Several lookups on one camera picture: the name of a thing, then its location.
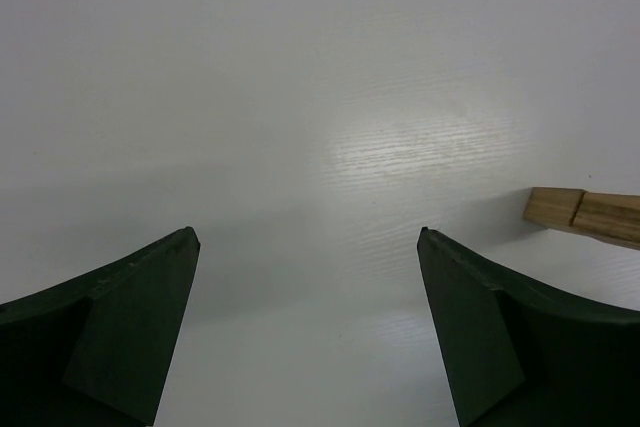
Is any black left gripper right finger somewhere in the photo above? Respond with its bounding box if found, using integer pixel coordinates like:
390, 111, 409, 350
417, 228, 639, 426

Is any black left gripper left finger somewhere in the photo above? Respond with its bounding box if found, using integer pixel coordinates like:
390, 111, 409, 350
1, 227, 200, 426

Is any long light wood block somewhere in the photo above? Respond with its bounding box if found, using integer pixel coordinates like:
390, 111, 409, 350
523, 187, 586, 232

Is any long striped wood block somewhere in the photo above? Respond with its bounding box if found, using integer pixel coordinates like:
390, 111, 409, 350
572, 192, 639, 250

